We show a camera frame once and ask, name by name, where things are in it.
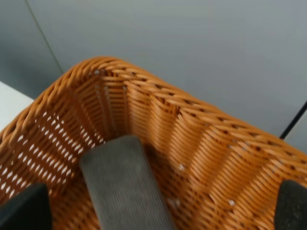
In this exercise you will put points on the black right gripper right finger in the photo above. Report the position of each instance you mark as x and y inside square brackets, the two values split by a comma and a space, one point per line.
[291, 207]

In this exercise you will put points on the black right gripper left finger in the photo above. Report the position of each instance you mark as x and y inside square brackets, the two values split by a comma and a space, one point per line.
[28, 210]

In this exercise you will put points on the grey blue whiteboard eraser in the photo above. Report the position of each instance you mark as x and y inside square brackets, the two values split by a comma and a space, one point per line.
[122, 187]

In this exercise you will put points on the orange wicker basket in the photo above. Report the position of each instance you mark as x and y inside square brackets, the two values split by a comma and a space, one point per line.
[216, 172]

